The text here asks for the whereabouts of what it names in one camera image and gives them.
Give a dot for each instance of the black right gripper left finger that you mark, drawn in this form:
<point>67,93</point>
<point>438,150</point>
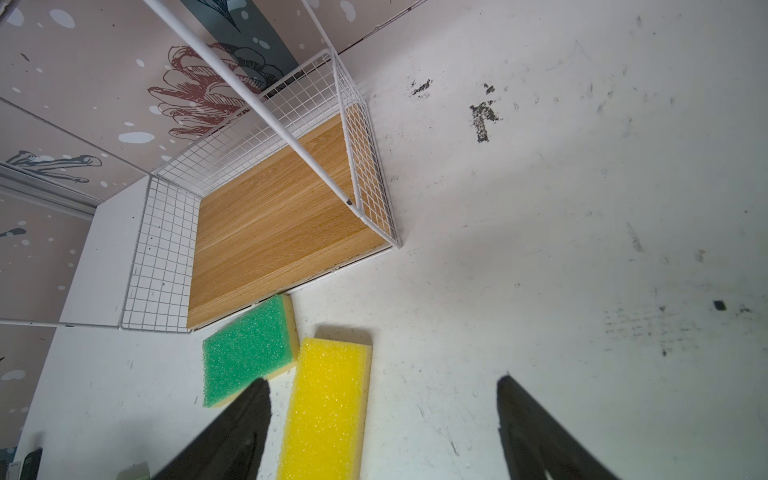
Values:
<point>232,446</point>

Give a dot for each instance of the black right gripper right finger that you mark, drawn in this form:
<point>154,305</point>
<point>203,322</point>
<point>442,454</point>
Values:
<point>535,445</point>

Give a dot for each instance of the yellow sponge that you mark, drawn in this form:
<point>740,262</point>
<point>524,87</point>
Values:
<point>324,429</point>

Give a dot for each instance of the light green sponge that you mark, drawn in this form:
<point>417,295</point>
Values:
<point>260,344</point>

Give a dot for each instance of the white wire wooden shelf unit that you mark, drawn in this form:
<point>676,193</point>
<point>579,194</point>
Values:
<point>165,164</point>

